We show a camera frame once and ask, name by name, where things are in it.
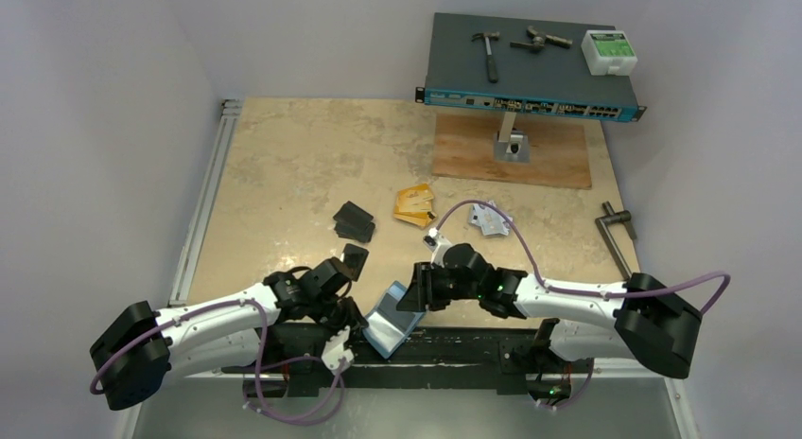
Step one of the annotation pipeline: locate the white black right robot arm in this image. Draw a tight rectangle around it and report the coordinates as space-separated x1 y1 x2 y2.
397 243 703 379

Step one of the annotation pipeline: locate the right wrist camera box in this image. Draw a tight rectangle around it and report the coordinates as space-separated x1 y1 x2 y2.
423 228 452 255

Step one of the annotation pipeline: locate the white green electrical box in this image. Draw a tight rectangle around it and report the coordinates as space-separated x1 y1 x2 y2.
581 29 637 77

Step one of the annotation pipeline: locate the metal stand post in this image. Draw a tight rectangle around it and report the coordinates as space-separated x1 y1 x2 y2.
494 112 531 164

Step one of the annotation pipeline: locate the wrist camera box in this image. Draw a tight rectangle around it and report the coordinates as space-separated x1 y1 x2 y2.
321 343 355 374
423 228 452 255

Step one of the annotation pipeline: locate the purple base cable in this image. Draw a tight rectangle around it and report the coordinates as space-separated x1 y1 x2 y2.
532 360 593 413
240 354 348 425

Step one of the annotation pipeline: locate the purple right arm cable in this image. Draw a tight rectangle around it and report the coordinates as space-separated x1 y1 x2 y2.
432 200 732 300

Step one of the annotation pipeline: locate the dark metal clamp tool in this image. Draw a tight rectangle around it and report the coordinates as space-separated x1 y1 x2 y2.
510 26 573 53

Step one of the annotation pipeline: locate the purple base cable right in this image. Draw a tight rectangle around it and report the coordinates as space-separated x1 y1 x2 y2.
532 360 593 413

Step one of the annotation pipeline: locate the plywood board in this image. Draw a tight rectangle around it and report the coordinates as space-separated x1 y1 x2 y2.
432 114 592 189

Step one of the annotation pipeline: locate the orange credit card stack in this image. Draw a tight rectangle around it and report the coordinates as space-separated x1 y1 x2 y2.
392 184 437 228

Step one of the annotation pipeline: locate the aluminium frame rail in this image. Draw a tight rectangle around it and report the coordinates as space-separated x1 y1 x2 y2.
128 98 684 381

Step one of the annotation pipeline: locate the blue network switch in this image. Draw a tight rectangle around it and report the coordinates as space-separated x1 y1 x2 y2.
415 12 647 122

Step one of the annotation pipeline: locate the blue leather card holder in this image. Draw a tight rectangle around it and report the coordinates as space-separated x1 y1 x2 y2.
362 281 425 360

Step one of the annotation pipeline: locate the small grey hammer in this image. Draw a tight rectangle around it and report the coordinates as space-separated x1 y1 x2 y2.
471 31 500 83

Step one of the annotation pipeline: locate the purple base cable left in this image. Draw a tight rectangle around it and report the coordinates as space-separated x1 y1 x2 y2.
240 354 348 425

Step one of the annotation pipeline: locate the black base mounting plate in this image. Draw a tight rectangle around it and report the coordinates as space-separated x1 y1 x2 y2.
261 320 591 399

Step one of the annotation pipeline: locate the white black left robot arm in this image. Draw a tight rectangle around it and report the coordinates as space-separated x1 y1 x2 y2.
89 257 367 411

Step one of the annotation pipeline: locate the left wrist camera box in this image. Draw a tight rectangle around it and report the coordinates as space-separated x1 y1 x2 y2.
321 343 355 374

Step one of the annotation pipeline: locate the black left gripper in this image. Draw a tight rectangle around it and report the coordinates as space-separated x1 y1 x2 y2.
307 292 368 348

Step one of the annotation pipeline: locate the grey metal crank handle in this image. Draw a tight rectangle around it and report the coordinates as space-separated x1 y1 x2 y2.
594 202 637 280

